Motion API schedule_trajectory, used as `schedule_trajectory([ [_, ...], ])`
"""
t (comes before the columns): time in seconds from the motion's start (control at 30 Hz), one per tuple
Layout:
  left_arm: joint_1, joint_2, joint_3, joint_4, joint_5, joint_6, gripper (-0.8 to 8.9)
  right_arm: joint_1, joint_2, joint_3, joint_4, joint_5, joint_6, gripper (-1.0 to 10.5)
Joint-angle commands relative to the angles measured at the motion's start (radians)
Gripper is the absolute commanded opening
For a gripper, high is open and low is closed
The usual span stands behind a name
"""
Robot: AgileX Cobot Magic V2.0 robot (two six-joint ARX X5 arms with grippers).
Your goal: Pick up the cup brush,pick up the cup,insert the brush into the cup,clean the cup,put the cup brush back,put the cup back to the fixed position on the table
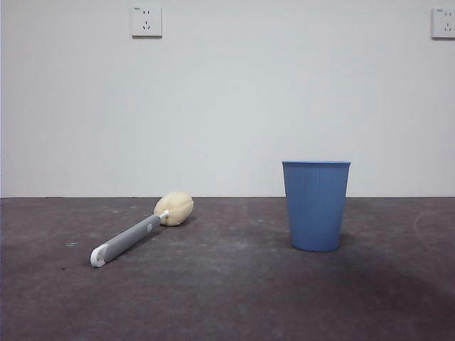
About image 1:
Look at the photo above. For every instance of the blue ribbed plastic cup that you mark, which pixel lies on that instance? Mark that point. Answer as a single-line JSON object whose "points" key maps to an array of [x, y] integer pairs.
{"points": [[316, 209]]}

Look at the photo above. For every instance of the white wall socket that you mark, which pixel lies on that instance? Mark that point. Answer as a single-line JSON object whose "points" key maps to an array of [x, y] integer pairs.
{"points": [[146, 22], [444, 24]]}

